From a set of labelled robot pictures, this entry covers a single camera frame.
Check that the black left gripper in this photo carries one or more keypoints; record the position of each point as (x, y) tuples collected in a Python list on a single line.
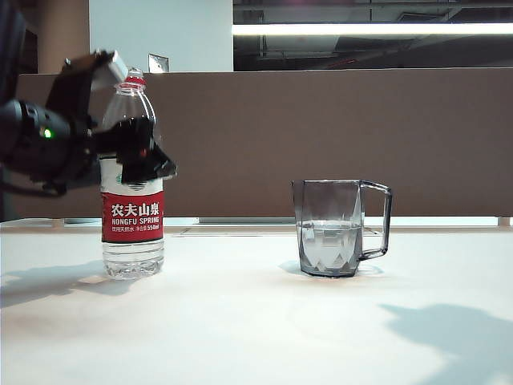
[(72, 92)]

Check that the Nongfu Spring mineral water bottle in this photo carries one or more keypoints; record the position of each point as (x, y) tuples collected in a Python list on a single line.
[(132, 216)]

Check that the transparent grey plastic mug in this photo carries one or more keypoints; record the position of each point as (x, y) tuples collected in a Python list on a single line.
[(328, 240)]

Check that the beige round column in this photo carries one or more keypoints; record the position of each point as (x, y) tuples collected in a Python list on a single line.
[(64, 36)]

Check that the brown desk partition panel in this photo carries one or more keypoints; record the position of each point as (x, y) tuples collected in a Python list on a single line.
[(320, 140)]

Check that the white ceiling light strip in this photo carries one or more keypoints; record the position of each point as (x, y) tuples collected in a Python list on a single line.
[(360, 29)]

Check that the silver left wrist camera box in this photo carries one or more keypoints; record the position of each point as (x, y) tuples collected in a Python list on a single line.
[(110, 74)]

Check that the silver wall plate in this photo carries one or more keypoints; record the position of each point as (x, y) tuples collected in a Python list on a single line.
[(158, 63)]

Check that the beige partition bracket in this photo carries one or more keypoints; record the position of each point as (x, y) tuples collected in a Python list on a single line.
[(504, 222), (58, 223)]

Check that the aluminium partition base rail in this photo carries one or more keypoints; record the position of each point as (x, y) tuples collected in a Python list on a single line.
[(240, 220)]

